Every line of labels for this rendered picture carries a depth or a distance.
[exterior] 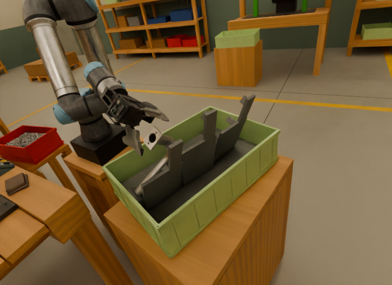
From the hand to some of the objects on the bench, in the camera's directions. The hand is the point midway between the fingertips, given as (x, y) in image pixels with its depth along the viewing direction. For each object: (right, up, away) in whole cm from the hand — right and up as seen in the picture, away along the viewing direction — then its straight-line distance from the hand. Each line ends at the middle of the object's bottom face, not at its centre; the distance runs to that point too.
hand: (156, 138), depth 64 cm
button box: (-86, -18, +51) cm, 102 cm away
